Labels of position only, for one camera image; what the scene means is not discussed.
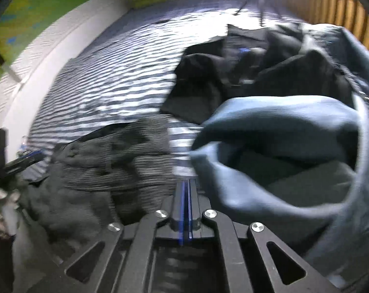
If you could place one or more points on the black garment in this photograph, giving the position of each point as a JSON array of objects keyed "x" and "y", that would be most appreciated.
[{"x": 202, "y": 76}]

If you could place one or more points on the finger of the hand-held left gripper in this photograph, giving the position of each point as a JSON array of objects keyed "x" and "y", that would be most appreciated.
[
  {"x": 1, "y": 146},
  {"x": 25, "y": 160}
]

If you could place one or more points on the grey houndstooth pants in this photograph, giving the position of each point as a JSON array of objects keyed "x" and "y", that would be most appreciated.
[{"x": 111, "y": 164}]

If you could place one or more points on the black lamp stand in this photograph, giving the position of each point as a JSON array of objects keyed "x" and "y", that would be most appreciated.
[{"x": 248, "y": 3}]

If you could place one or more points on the wooden slatted headboard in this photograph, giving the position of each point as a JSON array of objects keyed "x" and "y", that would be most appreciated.
[{"x": 324, "y": 3}]

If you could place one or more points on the striped bedsheet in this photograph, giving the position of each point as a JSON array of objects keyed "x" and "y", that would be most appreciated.
[{"x": 117, "y": 76}]

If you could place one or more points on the blue-grey garment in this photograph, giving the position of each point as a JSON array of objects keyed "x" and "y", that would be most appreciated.
[{"x": 279, "y": 119}]

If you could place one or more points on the person's left hand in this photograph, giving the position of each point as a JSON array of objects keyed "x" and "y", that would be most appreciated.
[{"x": 6, "y": 210}]

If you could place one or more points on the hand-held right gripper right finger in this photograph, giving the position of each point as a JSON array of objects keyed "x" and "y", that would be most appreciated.
[{"x": 192, "y": 216}]

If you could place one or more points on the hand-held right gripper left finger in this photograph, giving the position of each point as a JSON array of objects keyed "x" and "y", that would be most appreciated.
[{"x": 183, "y": 216}]

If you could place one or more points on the green printed wall cloth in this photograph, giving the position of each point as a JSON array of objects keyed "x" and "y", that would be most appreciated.
[{"x": 44, "y": 3}]

